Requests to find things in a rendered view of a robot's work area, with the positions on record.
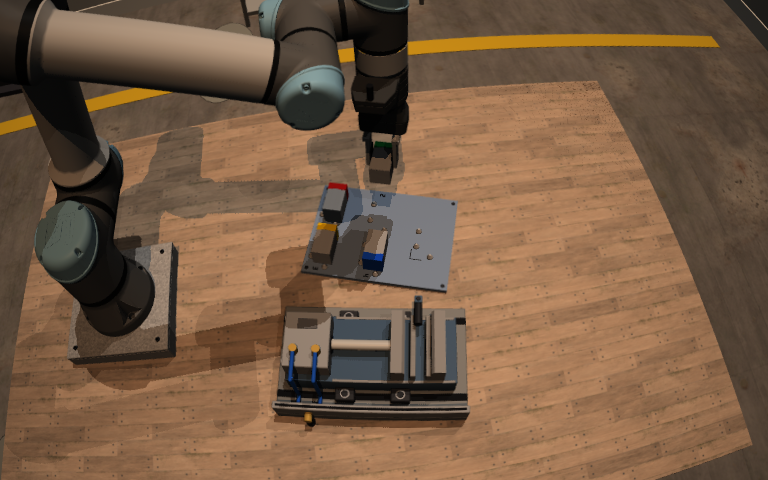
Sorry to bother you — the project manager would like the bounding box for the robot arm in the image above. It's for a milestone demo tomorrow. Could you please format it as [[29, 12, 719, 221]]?
[[0, 0, 409, 337]]

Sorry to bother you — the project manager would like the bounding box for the grey flat bar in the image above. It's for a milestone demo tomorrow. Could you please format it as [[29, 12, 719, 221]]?
[[425, 315, 431, 380]]

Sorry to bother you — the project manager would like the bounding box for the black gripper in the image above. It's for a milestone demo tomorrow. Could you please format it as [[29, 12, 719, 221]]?
[[351, 42, 409, 168]]

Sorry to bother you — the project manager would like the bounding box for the tan flat bar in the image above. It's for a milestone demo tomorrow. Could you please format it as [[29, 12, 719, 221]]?
[[410, 315, 416, 380]]

